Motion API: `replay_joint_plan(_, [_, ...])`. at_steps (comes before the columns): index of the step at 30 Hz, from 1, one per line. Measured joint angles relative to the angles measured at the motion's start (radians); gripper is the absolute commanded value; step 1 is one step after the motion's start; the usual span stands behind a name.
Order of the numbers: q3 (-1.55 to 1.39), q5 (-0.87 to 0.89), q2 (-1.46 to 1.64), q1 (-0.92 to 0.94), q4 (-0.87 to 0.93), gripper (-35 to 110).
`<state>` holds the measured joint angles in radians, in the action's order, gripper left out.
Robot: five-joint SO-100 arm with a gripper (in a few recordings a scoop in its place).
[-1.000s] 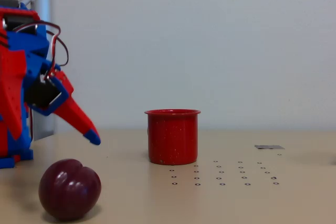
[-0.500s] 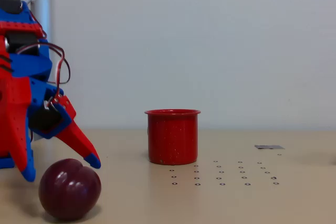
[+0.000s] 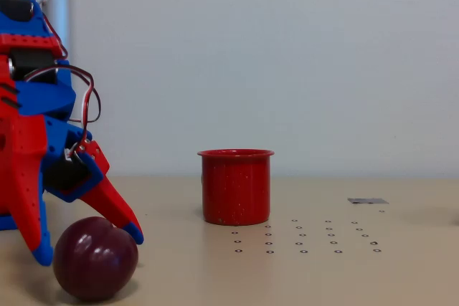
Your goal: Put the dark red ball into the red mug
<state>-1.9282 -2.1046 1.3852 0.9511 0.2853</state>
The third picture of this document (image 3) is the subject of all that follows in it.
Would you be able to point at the red and blue gripper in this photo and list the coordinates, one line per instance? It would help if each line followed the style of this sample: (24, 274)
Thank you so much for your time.
(34, 163)

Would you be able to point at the red speckled enamel cup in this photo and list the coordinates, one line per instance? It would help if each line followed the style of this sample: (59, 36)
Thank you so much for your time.
(235, 187)

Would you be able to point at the grey tape patch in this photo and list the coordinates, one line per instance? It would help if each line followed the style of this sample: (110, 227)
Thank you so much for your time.
(367, 200)

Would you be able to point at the dark purple plum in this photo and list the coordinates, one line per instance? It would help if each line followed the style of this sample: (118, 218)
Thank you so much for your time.
(95, 259)

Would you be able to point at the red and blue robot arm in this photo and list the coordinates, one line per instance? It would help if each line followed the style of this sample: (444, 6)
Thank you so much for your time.
(21, 41)

